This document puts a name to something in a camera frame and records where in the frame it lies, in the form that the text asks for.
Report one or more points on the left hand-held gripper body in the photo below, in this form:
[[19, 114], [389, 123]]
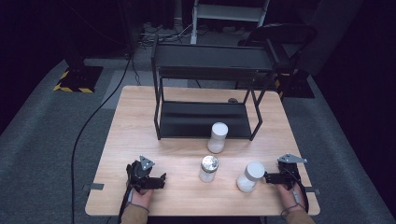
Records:
[[138, 175]]

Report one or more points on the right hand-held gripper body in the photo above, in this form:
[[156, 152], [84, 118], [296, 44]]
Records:
[[289, 174]]

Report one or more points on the white-lid jar of white powder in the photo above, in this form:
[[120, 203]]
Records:
[[250, 177], [218, 137]]

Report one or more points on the silver-lid glass jar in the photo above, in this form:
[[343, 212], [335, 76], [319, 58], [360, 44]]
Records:
[[208, 169]]

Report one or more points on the black metal shelf rack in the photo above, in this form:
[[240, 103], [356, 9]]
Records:
[[202, 119]]

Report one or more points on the person's left hand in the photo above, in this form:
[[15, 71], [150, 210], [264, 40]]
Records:
[[140, 197]]

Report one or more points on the person's right hand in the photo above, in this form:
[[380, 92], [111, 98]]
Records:
[[292, 200]]

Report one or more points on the grey tape marker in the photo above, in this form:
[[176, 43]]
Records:
[[95, 186], [312, 190]]

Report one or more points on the small dark round object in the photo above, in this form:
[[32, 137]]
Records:
[[233, 100]]

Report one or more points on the black stand base, striped edge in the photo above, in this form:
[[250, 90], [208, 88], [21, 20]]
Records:
[[295, 85], [81, 77]]

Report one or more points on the grey curtain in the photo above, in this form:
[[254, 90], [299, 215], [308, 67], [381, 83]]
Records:
[[330, 31]]

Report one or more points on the white step stool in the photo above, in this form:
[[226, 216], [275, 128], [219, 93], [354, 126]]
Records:
[[229, 12]]

